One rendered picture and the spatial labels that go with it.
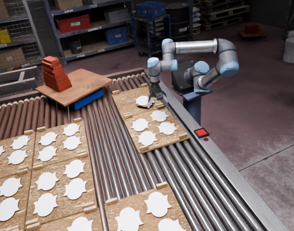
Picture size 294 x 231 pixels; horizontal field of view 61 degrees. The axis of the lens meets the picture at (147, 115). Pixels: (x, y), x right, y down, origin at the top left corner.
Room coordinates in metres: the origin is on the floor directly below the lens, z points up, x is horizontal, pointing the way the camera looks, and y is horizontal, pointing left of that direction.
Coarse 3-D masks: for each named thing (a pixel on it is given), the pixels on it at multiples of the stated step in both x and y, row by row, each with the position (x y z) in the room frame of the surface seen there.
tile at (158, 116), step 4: (152, 112) 1.58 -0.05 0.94; (156, 112) 1.58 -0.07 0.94; (160, 112) 1.57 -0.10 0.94; (164, 112) 1.56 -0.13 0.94; (152, 116) 1.53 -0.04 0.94; (156, 116) 1.52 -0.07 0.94; (160, 116) 1.51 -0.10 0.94; (164, 116) 1.51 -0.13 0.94; (168, 116) 1.51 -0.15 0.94; (152, 120) 1.48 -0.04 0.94; (156, 120) 1.47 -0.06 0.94; (160, 120) 1.47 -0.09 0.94; (164, 120) 1.46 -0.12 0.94
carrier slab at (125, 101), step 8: (136, 88) 2.02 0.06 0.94; (144, 88) 2.00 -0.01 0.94; (112, 96) 1.93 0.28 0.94; (120, 96) 1.91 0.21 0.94; (128, 96) 1.89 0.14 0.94; (136, 96) 1.87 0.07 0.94; (120, 104) 1.77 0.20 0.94; (128, 104) 1.75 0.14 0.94; (136, 104) 1.74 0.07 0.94; (152, 104) 1.71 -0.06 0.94; (120, 112) 1.65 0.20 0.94; (136, 112) 1.62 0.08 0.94; (144, 112) 1.61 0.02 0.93
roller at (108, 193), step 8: (88, 104) 1.86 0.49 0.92; (88, 112) 1.75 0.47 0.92; (96, 128) 1.52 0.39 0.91; (96, 136) 1.41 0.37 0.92; (96, 144) 1.32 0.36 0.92; (96, 152) 1.25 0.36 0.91; (104, 168) 1.09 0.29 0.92; (104, 176) 1.02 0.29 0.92; (104, 184) 0.96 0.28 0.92; (104, 192) 0.91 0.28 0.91
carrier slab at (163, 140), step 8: (168, 112) 1.57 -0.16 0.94; (128, 120) 1.53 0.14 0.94; (168, 120) 1.47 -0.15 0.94; (128, 128) 1.43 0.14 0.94; (152, 128) 1.39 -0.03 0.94; (136, 136) 1.33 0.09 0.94; (160, 136) 1.30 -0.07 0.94; (168, 136) 1.29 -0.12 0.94; (176, 136) 1.28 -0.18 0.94; (136, 144) 1.24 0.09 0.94; (152, 144) 1.22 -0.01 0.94; (160, 144) 1.21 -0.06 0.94; (168, 144) 1.22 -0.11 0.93; (144, 152) 1.18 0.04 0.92
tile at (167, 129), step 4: (160, 124) 1.42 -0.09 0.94; (164, 124) 1.41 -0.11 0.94; (168, 124) 1.41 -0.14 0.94; (172, 124) 1.40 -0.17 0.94; (160, 128) 1.37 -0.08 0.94; (164, 128) 1.37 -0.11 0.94; (168, 128) 1.36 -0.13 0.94; (172, 128) 1.35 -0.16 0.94; (176, 128) 1.35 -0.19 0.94; (160, 132) 1.33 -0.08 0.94; (164, 132) 1.32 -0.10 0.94; (168, 132) 1.32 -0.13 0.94; (172, 132) 1.31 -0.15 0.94
